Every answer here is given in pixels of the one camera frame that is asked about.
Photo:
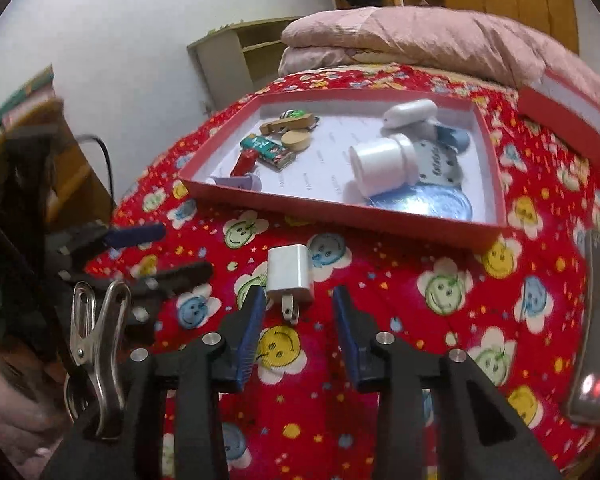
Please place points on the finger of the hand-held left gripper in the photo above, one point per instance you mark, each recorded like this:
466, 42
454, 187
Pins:
135, 237
180, 275

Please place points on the brown wooden furniture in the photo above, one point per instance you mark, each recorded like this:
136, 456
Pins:
80, 185

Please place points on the stack of books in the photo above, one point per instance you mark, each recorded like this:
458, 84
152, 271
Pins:
25, 97

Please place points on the red toy car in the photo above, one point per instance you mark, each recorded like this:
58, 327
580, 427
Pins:
242, 165

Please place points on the small blue white toy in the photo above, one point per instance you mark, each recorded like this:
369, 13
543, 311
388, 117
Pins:
455, 137

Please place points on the white earbud case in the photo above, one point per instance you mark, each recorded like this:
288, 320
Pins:
410, 112

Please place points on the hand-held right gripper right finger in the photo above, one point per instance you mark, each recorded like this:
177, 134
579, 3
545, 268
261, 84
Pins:
347, 345

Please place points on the white charger plug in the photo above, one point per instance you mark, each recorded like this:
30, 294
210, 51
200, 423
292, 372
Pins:
290, 272

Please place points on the wooden clip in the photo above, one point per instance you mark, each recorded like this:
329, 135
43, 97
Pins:
290, 123

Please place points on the metal spring clip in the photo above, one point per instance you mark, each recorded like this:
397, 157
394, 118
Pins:
100, 355

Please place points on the teal candy bar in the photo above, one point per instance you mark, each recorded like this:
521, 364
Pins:
267, 150

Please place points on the grey plastic phone stand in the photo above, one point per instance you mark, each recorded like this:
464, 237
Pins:
235, 181

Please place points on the beige wooden shelf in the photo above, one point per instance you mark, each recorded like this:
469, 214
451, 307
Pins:
220, 65

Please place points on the grey lego-like block toy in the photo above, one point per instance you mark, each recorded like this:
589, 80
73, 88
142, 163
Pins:
437, 167

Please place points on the white orange bottle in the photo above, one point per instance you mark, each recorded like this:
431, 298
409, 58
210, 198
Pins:
380, 162

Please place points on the round wooden disc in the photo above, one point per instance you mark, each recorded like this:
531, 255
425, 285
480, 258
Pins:
297, 140

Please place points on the red cardboard box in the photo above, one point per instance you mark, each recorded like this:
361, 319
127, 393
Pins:
325, 160

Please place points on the pink quilt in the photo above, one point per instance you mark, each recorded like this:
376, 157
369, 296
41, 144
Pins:
405, 35

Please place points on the blue correction tape dispenser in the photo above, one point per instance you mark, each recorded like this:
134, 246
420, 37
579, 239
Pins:
425, 202

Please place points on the red box lid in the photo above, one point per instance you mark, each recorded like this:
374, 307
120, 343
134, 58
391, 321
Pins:
570, 115

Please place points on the pink cloth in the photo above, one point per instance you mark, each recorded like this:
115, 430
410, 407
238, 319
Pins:
20, 420

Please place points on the white wall socket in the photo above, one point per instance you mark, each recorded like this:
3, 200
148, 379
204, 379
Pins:
203, 108

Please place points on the red printed blanket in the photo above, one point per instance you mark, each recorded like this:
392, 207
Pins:
405, 360

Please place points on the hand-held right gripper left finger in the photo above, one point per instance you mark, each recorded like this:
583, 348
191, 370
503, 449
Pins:
250, 345

